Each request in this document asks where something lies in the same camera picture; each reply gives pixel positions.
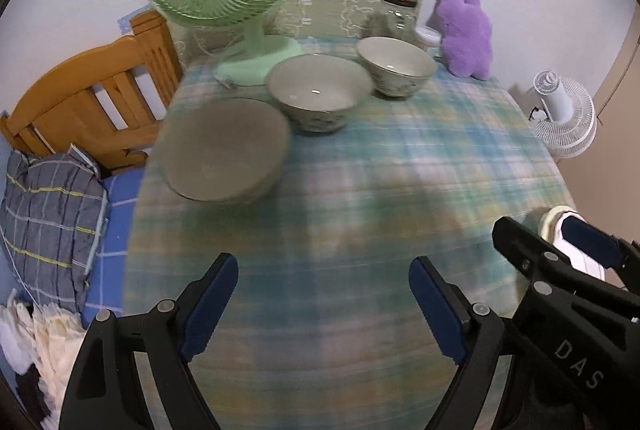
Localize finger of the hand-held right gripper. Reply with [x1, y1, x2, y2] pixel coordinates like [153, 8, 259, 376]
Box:
[492, 216, 631, 296]
[559, 214, 640, 281]

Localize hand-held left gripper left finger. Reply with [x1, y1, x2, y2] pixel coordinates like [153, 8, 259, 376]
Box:
[60, 252, 240, 430]

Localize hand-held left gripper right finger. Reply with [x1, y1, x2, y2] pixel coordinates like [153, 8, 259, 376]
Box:
[408, 256, 516, 430]

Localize grey floral ceramic bowl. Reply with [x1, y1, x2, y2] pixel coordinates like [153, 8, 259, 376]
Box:
[356, 36, 439, 99]
[265, 53, 373, 134]
[149, 97, 293, 206]

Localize blue bed sheet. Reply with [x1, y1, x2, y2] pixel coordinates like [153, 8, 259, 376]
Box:
[75, 170, 146, 326]

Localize white standing fan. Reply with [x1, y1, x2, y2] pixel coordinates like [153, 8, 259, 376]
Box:
[527, 70, 598, 158]

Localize plaid tablecloth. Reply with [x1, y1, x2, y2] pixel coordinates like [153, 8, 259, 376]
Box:
[122, 35, 581, 430]

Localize white ruffled cloth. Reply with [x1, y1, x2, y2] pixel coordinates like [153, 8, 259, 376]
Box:
[0, 290, 88, 416]

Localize beige door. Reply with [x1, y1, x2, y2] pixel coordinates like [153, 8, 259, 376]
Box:
[592, 5, 640, 123]

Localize grey plaid pillow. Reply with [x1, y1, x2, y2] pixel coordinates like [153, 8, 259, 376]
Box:
[0, 145, 108, 316]

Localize purple plush toy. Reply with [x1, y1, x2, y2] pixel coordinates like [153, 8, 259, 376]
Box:
[432, 0, 495, 81]

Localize clear cotton swab container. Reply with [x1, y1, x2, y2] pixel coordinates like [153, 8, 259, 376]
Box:
[414, 26, 443, 58]

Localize wooden bed headboard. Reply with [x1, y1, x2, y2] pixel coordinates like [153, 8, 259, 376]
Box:
[0, 10, 183, 176]

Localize glass jar with dark lid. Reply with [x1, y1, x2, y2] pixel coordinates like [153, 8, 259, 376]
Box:
[367, 0, 419, 46]

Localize blue wall tape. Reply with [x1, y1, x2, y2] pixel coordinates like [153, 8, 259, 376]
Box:
[117, 7, 153, 33]

